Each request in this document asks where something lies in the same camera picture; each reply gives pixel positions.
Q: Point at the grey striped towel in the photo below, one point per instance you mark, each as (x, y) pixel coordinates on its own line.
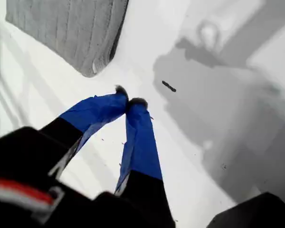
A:
(66, 31)

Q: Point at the small black scrap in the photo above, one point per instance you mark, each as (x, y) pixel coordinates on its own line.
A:
(169, 86)

